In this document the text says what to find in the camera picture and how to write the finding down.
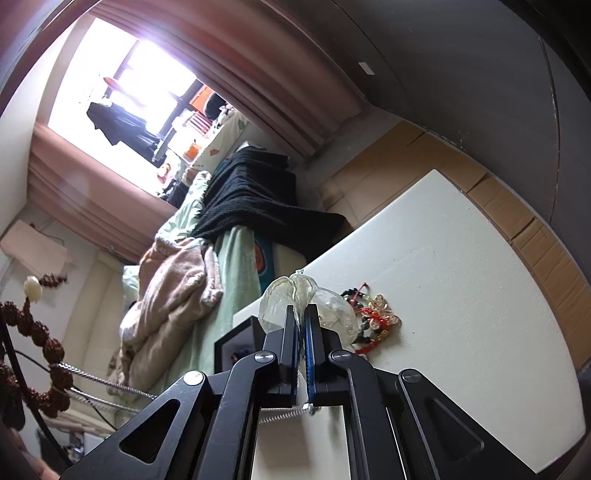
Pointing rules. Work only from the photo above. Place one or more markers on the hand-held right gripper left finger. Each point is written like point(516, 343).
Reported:
point(291, 353)

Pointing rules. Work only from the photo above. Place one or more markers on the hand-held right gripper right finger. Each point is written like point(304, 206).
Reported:
point(310, 369)

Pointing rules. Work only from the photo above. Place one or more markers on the sheer organza pouch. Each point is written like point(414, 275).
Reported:
point(277, 300)

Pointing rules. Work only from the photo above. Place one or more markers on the black jewelry box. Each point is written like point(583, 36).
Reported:
point(235, 344)

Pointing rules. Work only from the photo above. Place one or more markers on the blue orange printed cushion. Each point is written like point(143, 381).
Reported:
point(261, 264)

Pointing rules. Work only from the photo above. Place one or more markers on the gold butterfly brooch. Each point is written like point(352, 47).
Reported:
point(386, 312)

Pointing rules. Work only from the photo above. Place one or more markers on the green bed sheet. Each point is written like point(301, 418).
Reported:
point(236, 272)

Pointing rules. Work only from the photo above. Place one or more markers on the pink fleece blanket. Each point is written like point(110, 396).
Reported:
point(175, 286)

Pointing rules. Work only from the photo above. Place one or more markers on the black knit blanket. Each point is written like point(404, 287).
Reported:
point(258, 203)

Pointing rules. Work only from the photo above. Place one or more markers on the white printed quilt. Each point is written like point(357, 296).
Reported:
point(230, 134)

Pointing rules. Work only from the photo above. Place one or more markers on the pink curtain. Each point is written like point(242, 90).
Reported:
point(258, 50)
point(101, 194)

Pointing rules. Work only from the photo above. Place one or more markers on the beige cloth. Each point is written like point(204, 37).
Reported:
point(34, 247)

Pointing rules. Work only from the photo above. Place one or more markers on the black hanging garment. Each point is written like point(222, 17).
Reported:
point(115, 124)

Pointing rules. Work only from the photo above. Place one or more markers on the window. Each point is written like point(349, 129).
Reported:
point(152, 74)

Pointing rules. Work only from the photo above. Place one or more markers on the white wall sticker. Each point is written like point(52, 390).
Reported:
point(367, 68)

